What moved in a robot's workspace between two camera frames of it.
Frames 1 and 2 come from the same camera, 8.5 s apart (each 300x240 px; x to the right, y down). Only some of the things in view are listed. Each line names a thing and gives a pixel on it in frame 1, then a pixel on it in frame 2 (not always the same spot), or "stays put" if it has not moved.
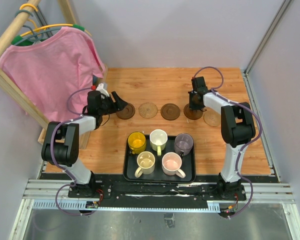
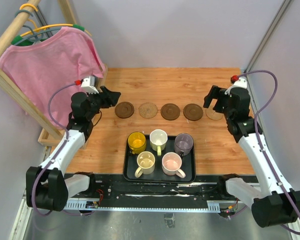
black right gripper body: (193, 106) -> (218, 93)
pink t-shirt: (52, 76) stays put
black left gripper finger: (119, 103) -> (110, 98)
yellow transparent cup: (137, 142) stays put
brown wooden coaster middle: (170, 111) stays put
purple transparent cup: (183, 144) stays put
